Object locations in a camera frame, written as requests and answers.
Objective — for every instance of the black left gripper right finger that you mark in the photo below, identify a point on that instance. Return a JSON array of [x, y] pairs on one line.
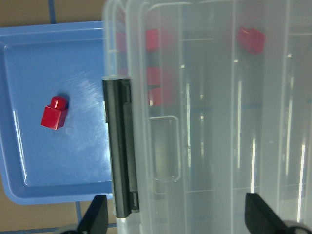
[[261, 219]]

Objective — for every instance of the blue plastic tray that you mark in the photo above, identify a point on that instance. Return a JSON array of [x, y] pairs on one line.
[[53, 136]]

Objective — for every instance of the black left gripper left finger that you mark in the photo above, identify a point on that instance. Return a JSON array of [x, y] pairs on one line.
[[95, 220]]

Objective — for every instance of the black box latch handle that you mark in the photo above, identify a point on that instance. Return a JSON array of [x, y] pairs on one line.
[[119, 117]]

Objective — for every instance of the clear plastic storage box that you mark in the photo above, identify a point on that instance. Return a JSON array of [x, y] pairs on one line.
[[232, 122]]

